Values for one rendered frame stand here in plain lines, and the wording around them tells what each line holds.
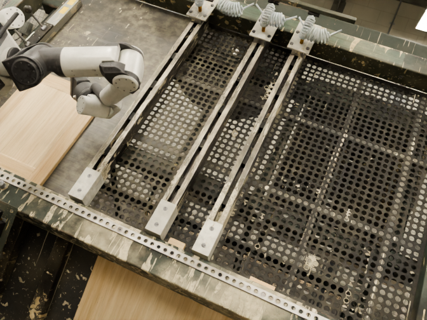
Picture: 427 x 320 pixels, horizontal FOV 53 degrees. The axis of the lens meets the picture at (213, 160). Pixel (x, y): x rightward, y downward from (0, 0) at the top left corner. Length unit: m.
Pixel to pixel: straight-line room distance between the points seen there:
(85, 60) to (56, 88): 0.68
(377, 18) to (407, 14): 0.40
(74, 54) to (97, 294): 0.96
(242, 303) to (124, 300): 0.55
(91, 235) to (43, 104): 0.67
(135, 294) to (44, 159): 0.64
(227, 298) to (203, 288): 0.09
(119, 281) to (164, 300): 0.20
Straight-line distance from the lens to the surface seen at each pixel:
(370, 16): 6.92
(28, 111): 1.98
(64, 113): 1.92
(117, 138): 1.75
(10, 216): 1.71
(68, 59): 1.36
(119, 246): 1.53
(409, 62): 2.08
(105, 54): 1.33
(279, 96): 1.82
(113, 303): 1.83
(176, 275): 1.47
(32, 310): 1.96
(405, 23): 6.93
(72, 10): 2.35
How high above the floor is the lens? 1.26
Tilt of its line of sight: 1 degrees down
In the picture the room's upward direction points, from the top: 21 degrees clockwise
